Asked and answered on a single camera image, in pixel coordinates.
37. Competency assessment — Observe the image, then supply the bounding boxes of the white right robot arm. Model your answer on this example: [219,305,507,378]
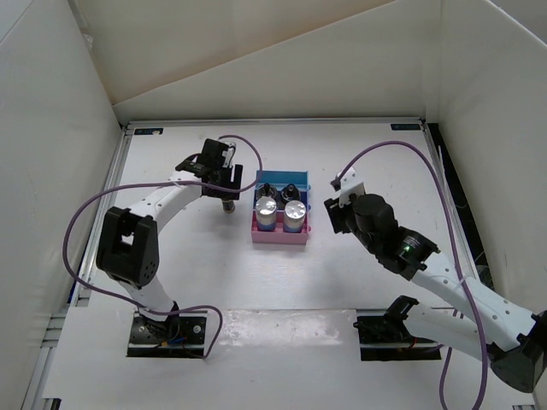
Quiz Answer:
[324,194,546,393]

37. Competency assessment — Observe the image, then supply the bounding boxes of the pink organizer box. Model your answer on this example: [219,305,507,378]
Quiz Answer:
[250,212,311,245]

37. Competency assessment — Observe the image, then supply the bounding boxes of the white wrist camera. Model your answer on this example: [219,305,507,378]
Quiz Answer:
[222,142,237,168]
[331,167,365,208]

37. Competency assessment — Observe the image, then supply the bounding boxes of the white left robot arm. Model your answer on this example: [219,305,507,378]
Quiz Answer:
[96,138,243,342]

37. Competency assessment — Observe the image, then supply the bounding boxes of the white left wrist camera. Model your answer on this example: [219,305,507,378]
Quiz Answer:
[222,142,237,168]

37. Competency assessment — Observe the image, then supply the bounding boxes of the small black-lid pepper bottle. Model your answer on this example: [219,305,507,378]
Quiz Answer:
[221,199,235,214]

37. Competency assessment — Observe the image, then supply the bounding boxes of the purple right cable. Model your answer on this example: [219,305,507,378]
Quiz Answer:
[332,140,489,409]

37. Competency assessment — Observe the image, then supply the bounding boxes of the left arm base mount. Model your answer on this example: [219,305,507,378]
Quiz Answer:
[126,311,207,359]

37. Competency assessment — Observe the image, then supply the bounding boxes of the silver-lid shaker bottle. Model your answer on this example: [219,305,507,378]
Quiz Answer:
[255,196,277,231]
[283,200,307,233]

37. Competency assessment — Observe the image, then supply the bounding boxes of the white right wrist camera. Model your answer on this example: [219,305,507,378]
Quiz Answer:
[331,167,365,208]

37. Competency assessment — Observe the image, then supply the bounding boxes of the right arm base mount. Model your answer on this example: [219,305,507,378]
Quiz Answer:
[353,315,442,362]

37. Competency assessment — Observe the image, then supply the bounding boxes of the light blue organizer box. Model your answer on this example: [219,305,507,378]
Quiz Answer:
[256,170,310,191]

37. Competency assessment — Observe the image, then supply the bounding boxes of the dark blue organizer box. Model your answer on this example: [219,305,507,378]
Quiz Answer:
[254,190,311,210]

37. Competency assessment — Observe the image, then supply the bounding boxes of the black-cap spice jar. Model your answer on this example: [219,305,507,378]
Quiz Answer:
[279,184,301,206]
[256,183,278,201]

